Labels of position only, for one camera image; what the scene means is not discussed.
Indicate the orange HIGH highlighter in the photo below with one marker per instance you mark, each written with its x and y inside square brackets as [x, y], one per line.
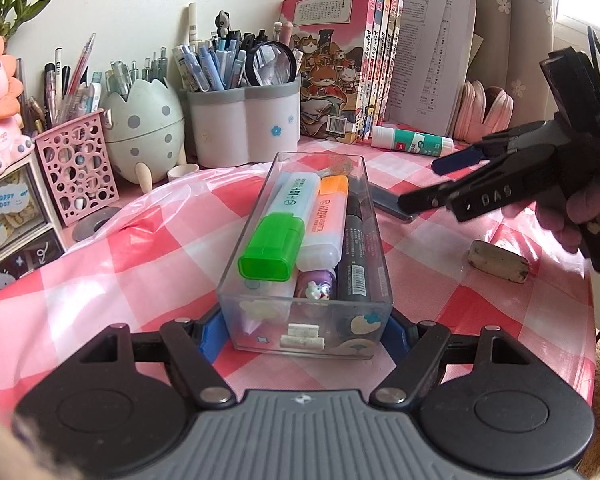
[321, 246]

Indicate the pink checkered tablecloth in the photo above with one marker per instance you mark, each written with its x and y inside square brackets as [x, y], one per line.
[163, 256]

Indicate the green HIGH highlighter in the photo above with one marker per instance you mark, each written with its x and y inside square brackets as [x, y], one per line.
[273, 248]

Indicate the pink pencil pouch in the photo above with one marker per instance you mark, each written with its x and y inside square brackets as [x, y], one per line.
[483, 111]

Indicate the white flower-shaped pen holder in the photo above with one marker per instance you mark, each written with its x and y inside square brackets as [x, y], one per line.
[244, 125]

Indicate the clear plastic organizer box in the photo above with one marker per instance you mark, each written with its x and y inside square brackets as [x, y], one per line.
[266, 317]

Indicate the magnifying glass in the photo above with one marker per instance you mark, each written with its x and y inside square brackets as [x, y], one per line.
[269, 64]

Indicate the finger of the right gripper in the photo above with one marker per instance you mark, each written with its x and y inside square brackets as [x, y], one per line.
[429, 198]
[457, 161]

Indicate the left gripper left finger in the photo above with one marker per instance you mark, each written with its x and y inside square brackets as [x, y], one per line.
[192, 347]

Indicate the pink perforated pen holder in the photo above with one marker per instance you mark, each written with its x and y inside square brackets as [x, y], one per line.
[77, 168]

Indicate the green white glue stick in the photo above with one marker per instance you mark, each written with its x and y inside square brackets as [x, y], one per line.
[408, 141]

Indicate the black marker pen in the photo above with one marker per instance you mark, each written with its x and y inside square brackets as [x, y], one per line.
[352, 282]

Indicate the green egg-shaped pen holder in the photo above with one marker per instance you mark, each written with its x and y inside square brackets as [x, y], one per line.
[145, 133]

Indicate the grey desk grommet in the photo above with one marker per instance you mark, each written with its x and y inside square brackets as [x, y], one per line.
[88, 226]

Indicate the white eraser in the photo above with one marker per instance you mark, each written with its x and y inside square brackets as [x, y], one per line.
[498, 262]

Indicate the white tape roll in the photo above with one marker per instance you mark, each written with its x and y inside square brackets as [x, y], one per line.
[181, 171]

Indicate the gloved right hand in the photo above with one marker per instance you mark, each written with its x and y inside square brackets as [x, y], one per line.
[582, 204]

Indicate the stack of printed papers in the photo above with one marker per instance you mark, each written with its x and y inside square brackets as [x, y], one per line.
[430, 64]

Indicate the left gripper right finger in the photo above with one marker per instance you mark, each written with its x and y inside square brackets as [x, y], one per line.
[417, 350]

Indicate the white mini drawer unit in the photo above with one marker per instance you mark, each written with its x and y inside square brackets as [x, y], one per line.
[30, 232]

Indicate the boxed book set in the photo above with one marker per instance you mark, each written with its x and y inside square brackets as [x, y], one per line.
[348, 49]

